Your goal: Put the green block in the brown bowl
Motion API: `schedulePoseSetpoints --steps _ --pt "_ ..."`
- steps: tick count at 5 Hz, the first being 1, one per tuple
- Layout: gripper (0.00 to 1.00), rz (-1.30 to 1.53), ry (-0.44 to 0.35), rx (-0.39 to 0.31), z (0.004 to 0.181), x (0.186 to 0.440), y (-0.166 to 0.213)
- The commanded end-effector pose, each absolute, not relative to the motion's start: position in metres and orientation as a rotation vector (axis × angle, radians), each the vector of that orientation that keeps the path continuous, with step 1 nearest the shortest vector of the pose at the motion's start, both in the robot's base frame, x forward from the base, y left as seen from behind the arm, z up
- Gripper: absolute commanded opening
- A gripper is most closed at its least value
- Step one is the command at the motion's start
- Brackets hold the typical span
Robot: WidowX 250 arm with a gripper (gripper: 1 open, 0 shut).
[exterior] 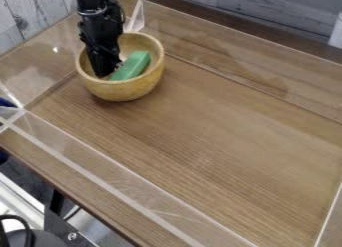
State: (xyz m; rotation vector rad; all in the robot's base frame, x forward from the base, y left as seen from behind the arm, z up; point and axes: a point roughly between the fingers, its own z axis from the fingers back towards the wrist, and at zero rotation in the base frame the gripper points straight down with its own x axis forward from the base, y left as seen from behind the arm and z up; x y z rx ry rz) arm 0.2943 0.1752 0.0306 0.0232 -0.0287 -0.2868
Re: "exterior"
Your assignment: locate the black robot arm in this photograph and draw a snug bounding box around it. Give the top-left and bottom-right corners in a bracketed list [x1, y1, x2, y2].
[77, 0, 126, 77]

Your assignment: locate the brown wooden bowl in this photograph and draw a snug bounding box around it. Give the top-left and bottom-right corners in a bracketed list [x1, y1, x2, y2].
[75, 32, 166, 102]

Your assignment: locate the black cable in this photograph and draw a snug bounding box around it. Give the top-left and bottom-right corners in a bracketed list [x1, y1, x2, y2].
[0, 214, 35, 247]

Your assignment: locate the black table leg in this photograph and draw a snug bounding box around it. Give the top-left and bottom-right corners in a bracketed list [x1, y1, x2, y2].
[50, 190, 66, 215]

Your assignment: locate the clear acrylic tray enclosure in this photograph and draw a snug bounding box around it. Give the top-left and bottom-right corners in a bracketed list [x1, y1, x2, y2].
[0, 0, 342, 247]

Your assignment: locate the green rectangular block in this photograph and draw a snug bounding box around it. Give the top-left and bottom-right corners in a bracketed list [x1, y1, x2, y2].
[109, 51, 151, 81]

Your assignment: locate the black metal bracket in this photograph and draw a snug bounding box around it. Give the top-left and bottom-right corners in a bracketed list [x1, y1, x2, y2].
[45, 209, 99, 247]

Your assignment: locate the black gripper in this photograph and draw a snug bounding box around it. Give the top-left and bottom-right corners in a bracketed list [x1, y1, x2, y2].
[78, 4, 126, 77]

